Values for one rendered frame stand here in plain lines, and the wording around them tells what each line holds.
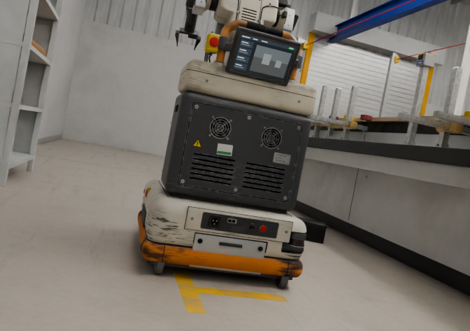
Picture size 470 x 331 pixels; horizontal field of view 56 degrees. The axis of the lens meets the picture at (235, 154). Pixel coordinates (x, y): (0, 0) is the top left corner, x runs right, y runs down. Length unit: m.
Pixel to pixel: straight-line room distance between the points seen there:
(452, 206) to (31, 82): 3.14
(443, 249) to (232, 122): 1.46
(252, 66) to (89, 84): 7.80
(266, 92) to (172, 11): 8.03
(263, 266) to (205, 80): 0.74
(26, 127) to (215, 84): 2.46
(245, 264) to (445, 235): 1.31
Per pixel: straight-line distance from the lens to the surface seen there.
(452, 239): 2.63
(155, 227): 1.63
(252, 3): 2.16
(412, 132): 2.66
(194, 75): 1.68
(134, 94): 9.35
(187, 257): 1.65
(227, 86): 1.70
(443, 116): 2.07
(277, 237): 1.72
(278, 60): 1.72
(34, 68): 3.93
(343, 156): 3.28
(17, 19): 3.08
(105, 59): 9.42
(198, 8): 2.17
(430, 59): 2.72
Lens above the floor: 0.52
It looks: 1 degrees down
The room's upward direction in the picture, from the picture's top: 11 degrees clockwise
